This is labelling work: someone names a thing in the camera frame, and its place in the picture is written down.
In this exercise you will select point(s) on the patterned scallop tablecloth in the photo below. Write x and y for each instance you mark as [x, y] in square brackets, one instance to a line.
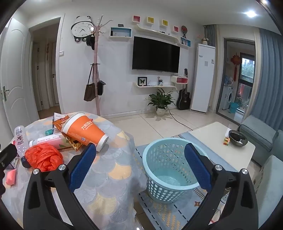
[106, 177]

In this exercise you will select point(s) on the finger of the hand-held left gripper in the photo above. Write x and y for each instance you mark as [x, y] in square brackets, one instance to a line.
[7, 154]
[1, 183]

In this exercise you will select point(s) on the small vase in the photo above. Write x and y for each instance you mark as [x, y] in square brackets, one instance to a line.
[205, 41]

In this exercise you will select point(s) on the small blue wall shelf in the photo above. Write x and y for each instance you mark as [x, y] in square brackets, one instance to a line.
[185, 42]

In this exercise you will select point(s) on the pink coat rack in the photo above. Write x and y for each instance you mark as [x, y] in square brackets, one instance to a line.
[95, 55]

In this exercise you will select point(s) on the orange snack packet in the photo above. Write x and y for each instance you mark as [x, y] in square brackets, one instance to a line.
[58, 124]

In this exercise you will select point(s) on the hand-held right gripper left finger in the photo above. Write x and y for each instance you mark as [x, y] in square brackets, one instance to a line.
[81, 168]

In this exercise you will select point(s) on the small black bag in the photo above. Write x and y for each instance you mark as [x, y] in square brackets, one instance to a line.
[101, 88]

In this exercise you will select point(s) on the white paper slip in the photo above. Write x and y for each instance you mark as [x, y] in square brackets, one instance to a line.
[58, 116]

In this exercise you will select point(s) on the large orange paper cup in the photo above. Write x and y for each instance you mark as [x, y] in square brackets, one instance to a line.
[86, 130]

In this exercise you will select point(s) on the green potted plant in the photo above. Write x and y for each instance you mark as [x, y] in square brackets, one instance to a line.
[161, 99]

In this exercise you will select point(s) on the balcony window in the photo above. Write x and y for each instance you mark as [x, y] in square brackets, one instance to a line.
[247, 68]

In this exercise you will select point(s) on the clear plastic bottle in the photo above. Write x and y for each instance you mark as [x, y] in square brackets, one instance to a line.
[21, 141]

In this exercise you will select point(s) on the black acoustic guitar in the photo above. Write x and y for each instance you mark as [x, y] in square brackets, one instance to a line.
[183, 100]

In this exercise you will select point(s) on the blue bucket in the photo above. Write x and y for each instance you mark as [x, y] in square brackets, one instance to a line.
[234, 108]

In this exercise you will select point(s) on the orange plastic bag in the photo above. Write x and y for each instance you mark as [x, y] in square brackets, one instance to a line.
[44, 157]

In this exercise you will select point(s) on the ceiling light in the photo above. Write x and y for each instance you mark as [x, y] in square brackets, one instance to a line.
[251, 13]

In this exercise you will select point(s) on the dark metal bowl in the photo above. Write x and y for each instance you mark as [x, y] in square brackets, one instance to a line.
[237, 139]

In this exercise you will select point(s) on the blue grey curtain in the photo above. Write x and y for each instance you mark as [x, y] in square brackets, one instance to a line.
[269, 77]

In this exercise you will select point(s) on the white door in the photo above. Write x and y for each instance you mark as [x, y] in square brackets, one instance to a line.
[17, 77]

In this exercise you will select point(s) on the white coffee table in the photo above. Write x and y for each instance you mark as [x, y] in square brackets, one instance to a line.
[212, 137]

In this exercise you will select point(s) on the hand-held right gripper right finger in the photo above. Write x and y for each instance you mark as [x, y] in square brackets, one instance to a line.
[199, 168]

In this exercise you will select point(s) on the black wall television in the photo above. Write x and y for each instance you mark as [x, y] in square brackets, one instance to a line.
[154, 54]

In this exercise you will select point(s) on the panda wall clock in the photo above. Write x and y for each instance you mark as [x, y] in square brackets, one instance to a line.
[80, 28]

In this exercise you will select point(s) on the yellow cube wall shelf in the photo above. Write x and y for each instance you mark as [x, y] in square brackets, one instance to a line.
[165, 22]
[150, 20]

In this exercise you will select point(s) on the grey blue footstool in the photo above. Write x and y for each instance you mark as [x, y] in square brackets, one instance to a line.
[272, 188]

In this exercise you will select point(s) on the brown tote bag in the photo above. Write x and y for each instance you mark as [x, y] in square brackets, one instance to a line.
[89, 92]

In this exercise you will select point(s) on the white washing machine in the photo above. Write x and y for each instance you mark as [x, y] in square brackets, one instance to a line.
[227, 97]

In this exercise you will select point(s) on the red knot ornament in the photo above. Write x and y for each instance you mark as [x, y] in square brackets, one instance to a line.
[235, 60]

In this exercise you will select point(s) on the low curved white shelf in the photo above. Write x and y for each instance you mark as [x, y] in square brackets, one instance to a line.
[154, 86]

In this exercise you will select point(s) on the black cap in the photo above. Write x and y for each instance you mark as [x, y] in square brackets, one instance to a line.
[91, 42]

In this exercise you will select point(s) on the long curved white shelf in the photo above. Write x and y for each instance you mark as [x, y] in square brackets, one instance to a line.
[154, 33]

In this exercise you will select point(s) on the light blue plastic basket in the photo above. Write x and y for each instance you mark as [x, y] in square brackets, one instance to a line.
[154, 185]

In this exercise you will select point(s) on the red white wall cabinet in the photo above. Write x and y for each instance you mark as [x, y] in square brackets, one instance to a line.
[179, 80]

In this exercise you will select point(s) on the framed butterfly picture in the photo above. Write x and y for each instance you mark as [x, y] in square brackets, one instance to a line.
[142, 81]

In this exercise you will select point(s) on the teal small packet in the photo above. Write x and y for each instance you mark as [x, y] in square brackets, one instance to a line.
[49, 132]

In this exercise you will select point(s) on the colourful cube toy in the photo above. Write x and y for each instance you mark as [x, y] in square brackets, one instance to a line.
[226, 141]

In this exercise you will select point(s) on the white pink bottle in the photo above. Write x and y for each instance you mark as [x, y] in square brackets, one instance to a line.
[48, 140]

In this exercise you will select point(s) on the red cube wall shelf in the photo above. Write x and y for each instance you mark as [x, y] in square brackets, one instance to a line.
[137, 18]
[176, 29]

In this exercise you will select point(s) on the grey blue sofa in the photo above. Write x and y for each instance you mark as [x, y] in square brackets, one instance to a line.
[260, 132]

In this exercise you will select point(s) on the small printed box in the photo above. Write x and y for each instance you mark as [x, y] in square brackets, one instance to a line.
[15, 163]

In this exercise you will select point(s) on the blue white box shelf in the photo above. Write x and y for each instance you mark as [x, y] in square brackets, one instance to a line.
[120, 36]

